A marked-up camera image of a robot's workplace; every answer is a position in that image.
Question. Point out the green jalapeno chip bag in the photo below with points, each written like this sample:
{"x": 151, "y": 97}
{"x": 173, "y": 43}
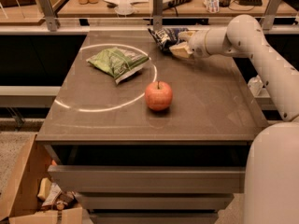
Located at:
{"x": 118, "y": 63}

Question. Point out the metal bracket right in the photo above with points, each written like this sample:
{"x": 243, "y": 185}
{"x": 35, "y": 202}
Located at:
{"x": 269, "y": 15}

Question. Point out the white saucer with cup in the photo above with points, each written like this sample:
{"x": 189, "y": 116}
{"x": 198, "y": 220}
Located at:
{"x": 124, "y": 8}

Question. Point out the grey drawer cabinet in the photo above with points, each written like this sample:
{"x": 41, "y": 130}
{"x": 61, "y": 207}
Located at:
{"x": 128, "y": 164}

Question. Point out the red apple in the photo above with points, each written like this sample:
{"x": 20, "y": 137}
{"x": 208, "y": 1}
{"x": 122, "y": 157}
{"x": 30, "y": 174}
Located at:
{"x": 158, "y": 95}

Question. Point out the cardboard box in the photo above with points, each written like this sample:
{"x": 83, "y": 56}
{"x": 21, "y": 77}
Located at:
{"x": 19, "y": 203}

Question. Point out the white patterned mug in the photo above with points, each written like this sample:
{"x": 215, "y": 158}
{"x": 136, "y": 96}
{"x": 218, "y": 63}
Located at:
{"x": 212, "y": 6}

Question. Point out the clear sanitizer bottle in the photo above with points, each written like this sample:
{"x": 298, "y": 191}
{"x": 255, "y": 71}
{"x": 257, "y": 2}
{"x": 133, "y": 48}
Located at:
{"x": 255, "y": 85}

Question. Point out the grey power strip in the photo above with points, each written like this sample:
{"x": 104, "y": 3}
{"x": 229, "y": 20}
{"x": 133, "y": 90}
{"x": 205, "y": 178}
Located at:
{"x": 173, "y": 3}

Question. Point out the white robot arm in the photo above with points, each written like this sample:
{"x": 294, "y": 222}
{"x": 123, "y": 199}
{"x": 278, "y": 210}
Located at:
{"x": 271, "y": 191}

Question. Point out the metal bracket middle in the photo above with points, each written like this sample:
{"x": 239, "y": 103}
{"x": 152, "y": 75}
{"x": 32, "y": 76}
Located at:
{"x": 157, "y": 14}

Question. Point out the metal bracket left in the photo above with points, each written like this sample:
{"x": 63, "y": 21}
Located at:
{"x": 49, "y": 15}

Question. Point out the snack packets in box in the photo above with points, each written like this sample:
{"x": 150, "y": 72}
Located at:
{"x": 53, "y": 198}

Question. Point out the metal bracket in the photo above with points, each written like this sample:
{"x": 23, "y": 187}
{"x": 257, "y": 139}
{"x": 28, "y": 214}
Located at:
{"x": 269, "y": 15}
{"x": 49, "y": 15}
{"x": 157, "y": 14}

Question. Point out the blue chip bag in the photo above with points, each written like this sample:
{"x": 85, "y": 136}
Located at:
{"x": 165, "y": 38}

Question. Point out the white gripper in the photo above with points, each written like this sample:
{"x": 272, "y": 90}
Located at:
{"x": 197, "y": 44}

